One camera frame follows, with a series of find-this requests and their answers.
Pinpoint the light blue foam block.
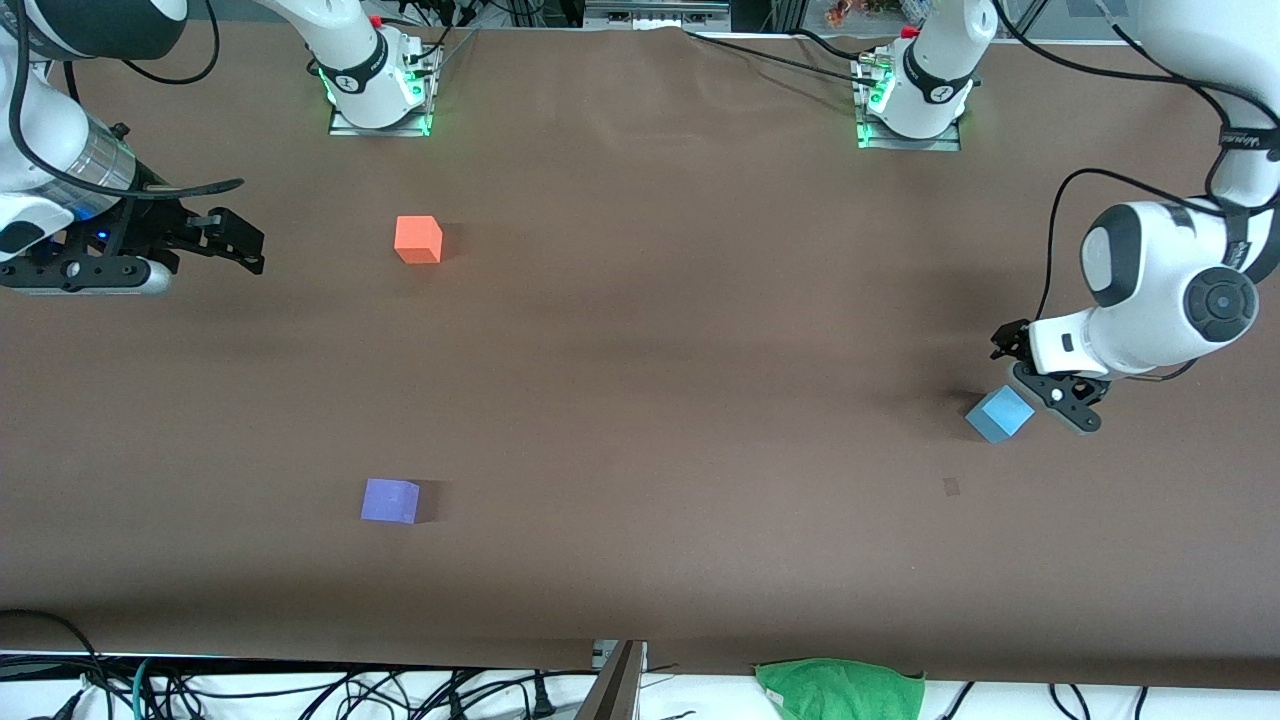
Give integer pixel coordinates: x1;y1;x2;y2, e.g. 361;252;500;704
965;385;1037;445

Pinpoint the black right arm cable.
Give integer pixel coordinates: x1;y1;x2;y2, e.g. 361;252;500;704
5;0;246;201

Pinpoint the green cloth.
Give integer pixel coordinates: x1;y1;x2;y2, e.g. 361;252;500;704
755;658;926;720

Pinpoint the orange foam block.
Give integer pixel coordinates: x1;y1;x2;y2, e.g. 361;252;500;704
394;215;444;265

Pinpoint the brown table cover sheet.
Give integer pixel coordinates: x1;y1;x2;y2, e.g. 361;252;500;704
0;20;1280;691

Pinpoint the aluminium frame profile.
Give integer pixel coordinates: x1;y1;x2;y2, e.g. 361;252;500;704
585;0;731;31

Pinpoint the long black table cable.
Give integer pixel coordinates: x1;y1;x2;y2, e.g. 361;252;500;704
685;28;879;91

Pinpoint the purple foam block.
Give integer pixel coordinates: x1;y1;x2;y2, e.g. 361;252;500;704
360;478;422;525

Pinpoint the thick black looped cable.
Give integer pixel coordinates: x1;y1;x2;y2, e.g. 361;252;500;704
0;608;111;720

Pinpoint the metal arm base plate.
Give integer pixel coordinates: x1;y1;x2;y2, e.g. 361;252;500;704
328;95;433;138
857;108;963;153

